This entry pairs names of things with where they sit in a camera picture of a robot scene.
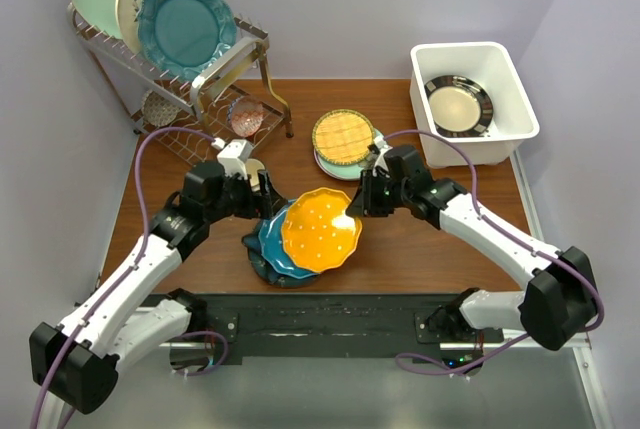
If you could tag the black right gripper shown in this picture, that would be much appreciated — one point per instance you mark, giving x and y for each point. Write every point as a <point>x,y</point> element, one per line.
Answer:
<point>364,202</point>

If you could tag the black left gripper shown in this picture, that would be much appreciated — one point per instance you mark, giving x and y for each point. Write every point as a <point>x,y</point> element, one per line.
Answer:
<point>262,206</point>

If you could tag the teal dotted scalloped plate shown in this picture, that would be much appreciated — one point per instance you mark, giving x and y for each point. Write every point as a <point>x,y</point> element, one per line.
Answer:
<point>272,248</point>

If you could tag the orange dotted scalloped plate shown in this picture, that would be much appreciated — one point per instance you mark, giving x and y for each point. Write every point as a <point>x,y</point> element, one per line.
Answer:
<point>317,233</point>

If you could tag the black rimmed cream plate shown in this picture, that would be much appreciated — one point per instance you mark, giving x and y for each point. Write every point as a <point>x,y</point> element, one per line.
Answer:
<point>460,107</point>

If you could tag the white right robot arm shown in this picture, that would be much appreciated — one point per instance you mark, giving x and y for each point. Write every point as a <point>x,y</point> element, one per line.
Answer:
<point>556,298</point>

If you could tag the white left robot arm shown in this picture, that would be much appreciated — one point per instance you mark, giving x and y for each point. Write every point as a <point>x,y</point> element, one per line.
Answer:
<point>79,360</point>

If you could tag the mint floral plate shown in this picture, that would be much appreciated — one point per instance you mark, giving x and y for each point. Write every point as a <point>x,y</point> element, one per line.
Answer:
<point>340,169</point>

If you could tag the cream mug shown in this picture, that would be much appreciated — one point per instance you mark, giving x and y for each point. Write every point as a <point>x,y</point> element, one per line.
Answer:
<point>253,166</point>

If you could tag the dark blue square plate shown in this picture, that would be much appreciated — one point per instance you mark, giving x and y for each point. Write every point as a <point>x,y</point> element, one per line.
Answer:
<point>252,244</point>

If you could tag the dark teal round plate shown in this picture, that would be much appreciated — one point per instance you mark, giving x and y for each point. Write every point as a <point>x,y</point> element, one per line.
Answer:
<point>270,276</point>

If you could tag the yellow woven pattern plate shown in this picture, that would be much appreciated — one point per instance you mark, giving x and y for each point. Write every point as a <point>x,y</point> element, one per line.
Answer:
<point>343,119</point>

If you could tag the red patterned small bowl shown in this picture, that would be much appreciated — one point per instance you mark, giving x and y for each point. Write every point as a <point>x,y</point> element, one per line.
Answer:
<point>246,116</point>

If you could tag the metal dish rack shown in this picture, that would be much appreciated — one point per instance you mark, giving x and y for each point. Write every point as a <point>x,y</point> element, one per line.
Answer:
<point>204,103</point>

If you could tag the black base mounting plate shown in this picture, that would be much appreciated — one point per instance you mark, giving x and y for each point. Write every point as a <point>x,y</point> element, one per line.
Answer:
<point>338,325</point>

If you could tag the white patterned small bowl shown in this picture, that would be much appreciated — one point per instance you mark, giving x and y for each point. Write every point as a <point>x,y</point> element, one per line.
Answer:
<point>158,111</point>

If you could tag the teal scalloped large plate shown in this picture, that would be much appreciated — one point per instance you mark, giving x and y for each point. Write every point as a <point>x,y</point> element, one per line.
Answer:
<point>184,37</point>

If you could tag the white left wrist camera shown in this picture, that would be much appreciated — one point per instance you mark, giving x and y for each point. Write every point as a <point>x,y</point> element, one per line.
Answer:
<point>233,157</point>

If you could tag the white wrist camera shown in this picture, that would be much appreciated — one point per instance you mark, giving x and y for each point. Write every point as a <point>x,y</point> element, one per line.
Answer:
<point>376,156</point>
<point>233,157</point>

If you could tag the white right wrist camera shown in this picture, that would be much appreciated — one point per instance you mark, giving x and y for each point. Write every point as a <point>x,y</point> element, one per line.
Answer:
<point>376,156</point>

